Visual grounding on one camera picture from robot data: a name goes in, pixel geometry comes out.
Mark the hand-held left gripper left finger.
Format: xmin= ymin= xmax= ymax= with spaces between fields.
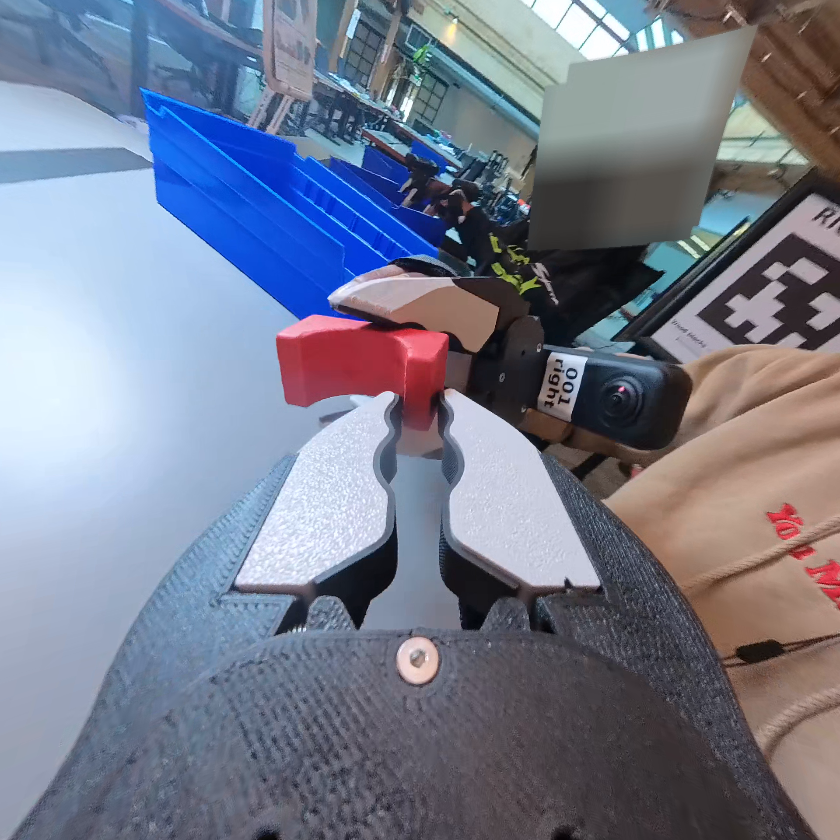
xmin=234 ymin=391 xmax=400 ymax=595

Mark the printed marker board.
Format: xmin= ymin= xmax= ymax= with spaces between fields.
xmin=613 ymin=167 xmax=840 ymax=368

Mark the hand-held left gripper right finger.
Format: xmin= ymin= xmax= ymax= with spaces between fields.
xmin=437 ymin=388 xmax=605 ymax=596

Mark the blue plastic bin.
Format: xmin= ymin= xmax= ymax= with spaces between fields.
xmin=328 ymin=146 xmax=455 ymax=245
xmin=141 ymin=88 xmax=441 ymax=324

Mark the red wooden arch block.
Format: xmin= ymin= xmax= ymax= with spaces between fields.
xmin=276 ymin=314 xmax=451 ymax=433

